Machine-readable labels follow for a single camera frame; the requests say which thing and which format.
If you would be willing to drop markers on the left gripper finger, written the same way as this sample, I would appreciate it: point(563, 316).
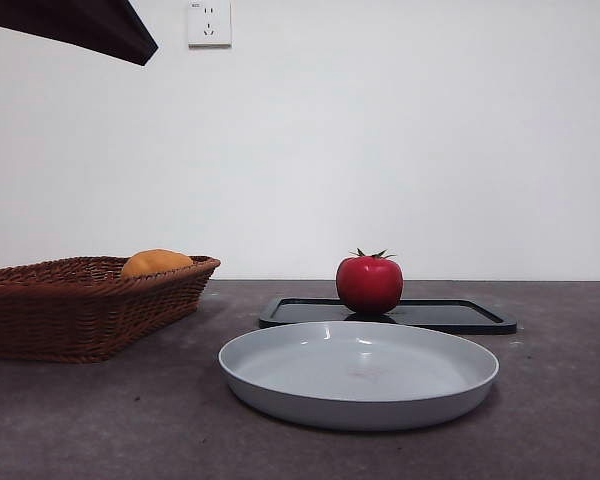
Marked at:
point(80, 25)

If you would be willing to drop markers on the red tomato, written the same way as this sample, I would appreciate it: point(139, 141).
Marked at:
point(370, 282)

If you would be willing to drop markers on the orange bread roll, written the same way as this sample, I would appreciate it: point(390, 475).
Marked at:
point(155, 262)

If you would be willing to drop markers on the brown wicker basket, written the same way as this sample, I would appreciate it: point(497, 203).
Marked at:
point(80, 320)

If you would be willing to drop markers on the black rectangular tray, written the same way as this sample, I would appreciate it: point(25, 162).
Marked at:
point(445, 312)

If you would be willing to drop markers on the grey round plate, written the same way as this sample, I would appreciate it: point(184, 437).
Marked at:
point(360, 370)

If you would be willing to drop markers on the white wall socket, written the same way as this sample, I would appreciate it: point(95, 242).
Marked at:
point(210, 25)

